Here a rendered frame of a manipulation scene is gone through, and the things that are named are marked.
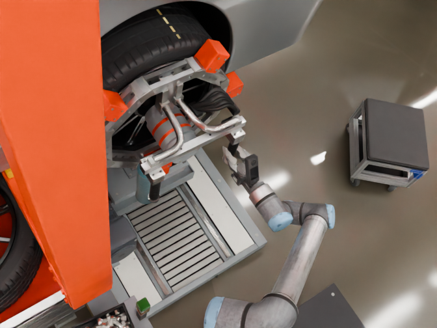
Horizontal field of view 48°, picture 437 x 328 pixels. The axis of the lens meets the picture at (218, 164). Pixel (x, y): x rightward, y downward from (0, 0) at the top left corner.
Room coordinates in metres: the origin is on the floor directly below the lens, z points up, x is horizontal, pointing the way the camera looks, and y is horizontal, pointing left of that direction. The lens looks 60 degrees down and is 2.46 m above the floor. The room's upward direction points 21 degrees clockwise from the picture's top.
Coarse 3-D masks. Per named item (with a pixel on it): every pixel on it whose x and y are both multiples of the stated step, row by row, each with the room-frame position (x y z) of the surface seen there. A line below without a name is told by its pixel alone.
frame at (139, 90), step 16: (176, 64) 1.06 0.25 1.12; (192, 64) 1.09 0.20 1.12; (144, 80) 0.95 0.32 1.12; (176, 80) 1.01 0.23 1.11; (208, 80) 1.12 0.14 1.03; (224, 80) 1.18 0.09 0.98; (128, 96) 0.91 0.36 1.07; (144, 96) 0.91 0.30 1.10; (128, 112) 0.86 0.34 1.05; (208, 112) 1.18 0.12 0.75; (112, 128) 0.82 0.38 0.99; (192, 128) 1.13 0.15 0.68; (112, 160) 0.81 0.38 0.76; (128, 160) 0.88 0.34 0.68
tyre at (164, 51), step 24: (120, 24) 1.09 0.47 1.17; (144, 24) 1.13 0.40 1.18; (168, 24) 1.18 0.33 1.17; (192, 24) 1.26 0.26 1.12; (120, 48) 1.01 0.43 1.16; (144, 48) 1.03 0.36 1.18; (168, 48) 1.07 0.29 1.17; (192, 48) 1.15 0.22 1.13; (120, 72) 0.94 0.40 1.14; (144, 144) 1.02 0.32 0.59
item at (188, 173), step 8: (176, 176) 1.15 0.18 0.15; (184, 176) 1.16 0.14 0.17; (192, 176) 1.20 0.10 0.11; (168, 184) 1.08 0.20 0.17; (176, 184) 1.12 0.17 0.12; (160, 192) 1.04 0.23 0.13; (128, 200) 0.93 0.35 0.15; (136, 200) 0.95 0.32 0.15; (120, 208) 0.88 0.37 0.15; (128, 208) 0.90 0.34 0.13
